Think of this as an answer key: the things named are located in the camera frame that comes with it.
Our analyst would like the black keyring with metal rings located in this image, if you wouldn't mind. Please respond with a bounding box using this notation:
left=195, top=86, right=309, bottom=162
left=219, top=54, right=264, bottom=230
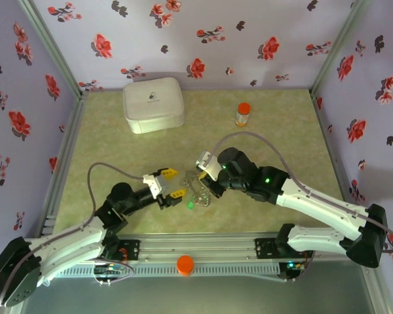
left=181, top=169, right=214, bottom=209

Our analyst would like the orange capped pill bottle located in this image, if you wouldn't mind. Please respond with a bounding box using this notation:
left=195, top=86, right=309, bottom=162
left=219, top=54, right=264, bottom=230
left=234, top=102, right=252, bottom=128

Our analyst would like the white medicine storage box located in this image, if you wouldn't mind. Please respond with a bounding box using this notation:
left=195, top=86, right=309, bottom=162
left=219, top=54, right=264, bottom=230
left=122, top=77, right=185, bottom=135

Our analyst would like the orange round cap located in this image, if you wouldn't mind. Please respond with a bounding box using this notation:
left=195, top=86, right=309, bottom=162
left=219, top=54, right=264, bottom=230
left=176, top=254, right=195, bottom=277

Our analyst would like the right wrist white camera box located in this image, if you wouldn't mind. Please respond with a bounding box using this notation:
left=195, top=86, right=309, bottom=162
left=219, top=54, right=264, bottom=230
left=195, top=150, right=220, bottom=181

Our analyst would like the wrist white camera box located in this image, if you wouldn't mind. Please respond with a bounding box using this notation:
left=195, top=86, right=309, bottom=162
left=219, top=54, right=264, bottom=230
left=195, top=150, right=220, bottom=181
left=142, top=173, right=170, bottom=200

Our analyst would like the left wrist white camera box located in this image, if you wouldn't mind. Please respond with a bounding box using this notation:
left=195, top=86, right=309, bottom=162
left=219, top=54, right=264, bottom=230
left=142, top=173, right=170, bottom=200

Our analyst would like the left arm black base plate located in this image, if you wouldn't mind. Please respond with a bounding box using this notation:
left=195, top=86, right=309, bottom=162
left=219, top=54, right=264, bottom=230
left=81, top=239, right=141, bottom=262

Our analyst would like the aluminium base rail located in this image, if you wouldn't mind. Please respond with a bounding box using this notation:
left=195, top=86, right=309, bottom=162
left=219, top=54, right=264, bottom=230
left=18, top=231, right=377, bottom=263

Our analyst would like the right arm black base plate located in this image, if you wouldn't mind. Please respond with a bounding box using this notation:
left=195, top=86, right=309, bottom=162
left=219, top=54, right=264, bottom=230
left=254, top=237, right=315, bottom=259

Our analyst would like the aluminium side rail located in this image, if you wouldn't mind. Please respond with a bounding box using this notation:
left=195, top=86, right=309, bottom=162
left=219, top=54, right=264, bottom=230
left=35, top=91, right=89, bottom=238
left=310, top=90, right=371, bottom=235

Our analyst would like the white slotted cable duct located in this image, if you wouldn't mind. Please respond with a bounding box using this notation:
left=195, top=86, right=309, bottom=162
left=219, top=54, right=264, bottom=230
left=60, top=263, right=281, bottom=276

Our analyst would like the aluminium frame post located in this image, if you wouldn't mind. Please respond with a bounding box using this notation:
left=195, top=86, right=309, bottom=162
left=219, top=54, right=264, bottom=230
left=17, top=0, right=89, bottom=99
left=310, top=0, right=370, bottom=96

